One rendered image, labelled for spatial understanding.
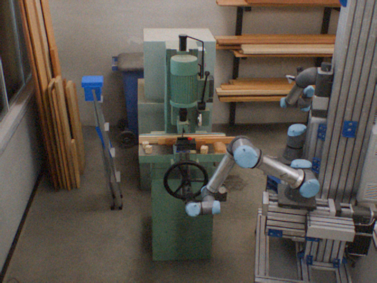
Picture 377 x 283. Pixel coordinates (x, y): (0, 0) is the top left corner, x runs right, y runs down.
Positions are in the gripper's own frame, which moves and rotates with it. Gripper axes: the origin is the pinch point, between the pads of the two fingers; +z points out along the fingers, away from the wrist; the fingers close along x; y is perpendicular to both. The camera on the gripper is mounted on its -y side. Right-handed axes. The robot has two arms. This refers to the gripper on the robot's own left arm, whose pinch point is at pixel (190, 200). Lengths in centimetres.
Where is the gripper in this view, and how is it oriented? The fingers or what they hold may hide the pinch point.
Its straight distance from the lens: 288.9
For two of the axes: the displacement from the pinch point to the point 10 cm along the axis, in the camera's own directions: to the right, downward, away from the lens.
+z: -0.3, 0.4, 10.0
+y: 0.8, 10.0, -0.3
